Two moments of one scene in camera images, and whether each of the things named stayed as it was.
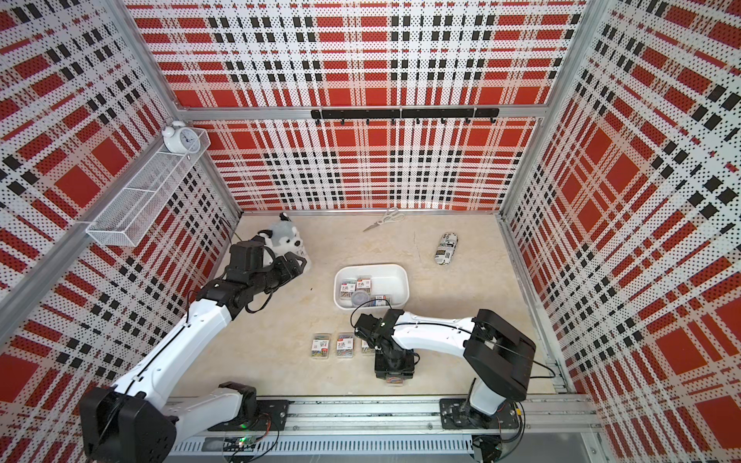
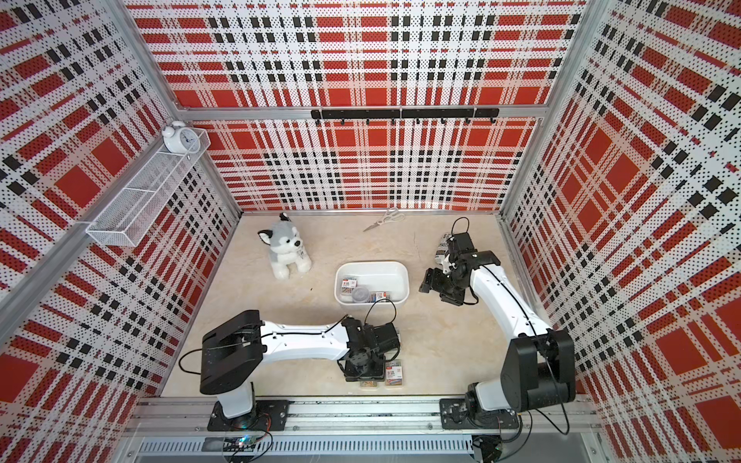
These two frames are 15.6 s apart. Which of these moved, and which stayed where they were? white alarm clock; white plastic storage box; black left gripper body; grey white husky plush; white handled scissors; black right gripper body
Moved: black left gripper body; black right gripper body
Stayed: grey white husky plush; white handled scissors; white plastic storage box; white alarm clock
